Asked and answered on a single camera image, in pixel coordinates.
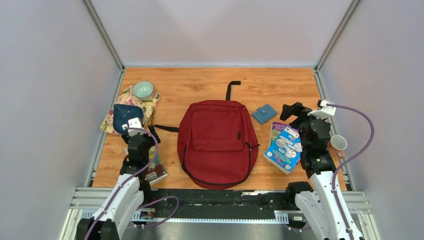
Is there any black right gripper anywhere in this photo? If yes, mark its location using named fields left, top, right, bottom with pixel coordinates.
left=278, top=102, right=326, bottom=151

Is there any blue comic book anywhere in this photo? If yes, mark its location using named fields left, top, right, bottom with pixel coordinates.
left=263, top=125, right=303, bottom=175

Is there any red backpack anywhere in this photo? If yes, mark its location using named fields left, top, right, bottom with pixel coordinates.
left=149, top=81, right=260, bottom=190

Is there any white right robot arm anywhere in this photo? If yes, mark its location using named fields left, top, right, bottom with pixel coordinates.
left=279, top=100, right=364, bottom=240

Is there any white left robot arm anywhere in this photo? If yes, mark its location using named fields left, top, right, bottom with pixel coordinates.
left=75, top=122, right=158, bottom=240

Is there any purple treehouse book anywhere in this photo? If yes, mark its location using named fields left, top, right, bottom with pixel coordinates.
left=268, top=121, right=287, bottom=147

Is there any yellow cover book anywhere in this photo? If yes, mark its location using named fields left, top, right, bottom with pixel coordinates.
left=124, top=145, right=169, bottom=186

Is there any blue snap wallet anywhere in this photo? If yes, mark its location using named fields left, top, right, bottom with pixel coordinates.
left=251, top=104, right=277, bottom=125

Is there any dark blue leaf plate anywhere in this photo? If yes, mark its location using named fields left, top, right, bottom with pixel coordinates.
left=112, top=103, right=144, bottom=135

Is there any floral tray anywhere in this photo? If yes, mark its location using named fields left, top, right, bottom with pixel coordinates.
left=100, top=85, right=161, bottom=136

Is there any orange white mug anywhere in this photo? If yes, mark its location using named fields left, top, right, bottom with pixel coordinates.
left=328, top=135, right=348, bottom=159

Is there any light green ceramic bowl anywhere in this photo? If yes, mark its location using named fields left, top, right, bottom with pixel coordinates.
left=132, top=81, right=155, bottom=100

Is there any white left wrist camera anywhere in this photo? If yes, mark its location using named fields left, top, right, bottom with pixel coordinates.
left=122, top=117, right=144, bottom=137

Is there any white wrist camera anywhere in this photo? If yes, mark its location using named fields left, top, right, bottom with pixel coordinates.
left=122, top=117, right=144, bottom=137
left=307, top=99, right=336, bottom=120

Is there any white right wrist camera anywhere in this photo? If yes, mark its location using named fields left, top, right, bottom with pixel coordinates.
left=307, top=99, right=336, bottom=120

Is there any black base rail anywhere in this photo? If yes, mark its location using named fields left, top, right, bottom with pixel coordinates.
left=143, top=188, right=304, bottom=220

